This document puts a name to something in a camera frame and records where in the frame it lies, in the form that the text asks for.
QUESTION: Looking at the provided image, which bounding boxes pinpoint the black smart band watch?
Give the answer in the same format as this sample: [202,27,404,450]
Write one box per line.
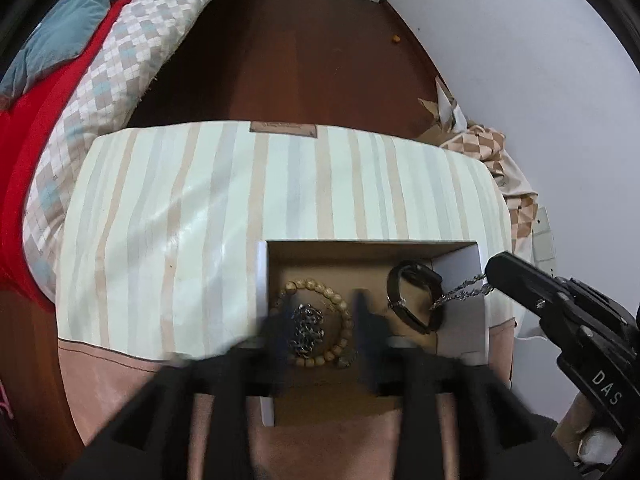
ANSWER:
[386,260,445,335]

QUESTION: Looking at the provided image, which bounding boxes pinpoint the teal fleece blanket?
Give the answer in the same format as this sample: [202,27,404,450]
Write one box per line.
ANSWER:
[1,0,116,110]

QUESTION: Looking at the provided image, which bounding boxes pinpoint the wooden bead bracelet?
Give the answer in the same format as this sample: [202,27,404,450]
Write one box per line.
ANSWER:
[269,277,356,370]

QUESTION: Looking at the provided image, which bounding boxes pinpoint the white cardboard box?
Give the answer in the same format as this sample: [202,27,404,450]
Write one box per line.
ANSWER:
[256,240,488,427]

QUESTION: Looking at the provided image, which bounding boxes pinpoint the red bed blanket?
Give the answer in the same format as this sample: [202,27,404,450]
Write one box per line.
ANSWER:
[1,0,131,311]

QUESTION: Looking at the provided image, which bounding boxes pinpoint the brown checkered cloth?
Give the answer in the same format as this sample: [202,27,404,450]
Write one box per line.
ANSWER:
[442,125,538,262]

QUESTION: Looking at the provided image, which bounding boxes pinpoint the pink clothes hanger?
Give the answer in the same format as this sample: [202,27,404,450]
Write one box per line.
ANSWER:
[0,382,14,419]

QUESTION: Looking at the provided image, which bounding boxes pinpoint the striped and pink tablecloth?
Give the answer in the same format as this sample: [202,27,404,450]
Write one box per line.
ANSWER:
[55,122,514,479]

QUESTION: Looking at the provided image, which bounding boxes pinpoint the torn cardboard pieces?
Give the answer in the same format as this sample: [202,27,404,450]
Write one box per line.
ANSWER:
[418,76,469,136]

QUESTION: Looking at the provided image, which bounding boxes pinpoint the silver chain necklace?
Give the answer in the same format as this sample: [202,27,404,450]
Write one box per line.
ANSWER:
[429,271,494,311]

